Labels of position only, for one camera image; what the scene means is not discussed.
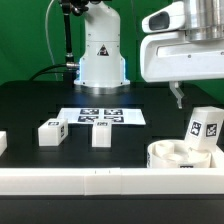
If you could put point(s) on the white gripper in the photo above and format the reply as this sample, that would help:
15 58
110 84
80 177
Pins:
169 57

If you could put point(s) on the white round stool seat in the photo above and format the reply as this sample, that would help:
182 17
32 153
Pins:
176 154

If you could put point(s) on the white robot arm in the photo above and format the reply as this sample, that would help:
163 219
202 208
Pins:
102 68

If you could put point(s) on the paper sheet with markers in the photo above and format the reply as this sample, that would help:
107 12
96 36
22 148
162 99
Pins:
88 115

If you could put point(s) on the white U-shaped fence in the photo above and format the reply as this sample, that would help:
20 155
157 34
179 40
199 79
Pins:
116 181

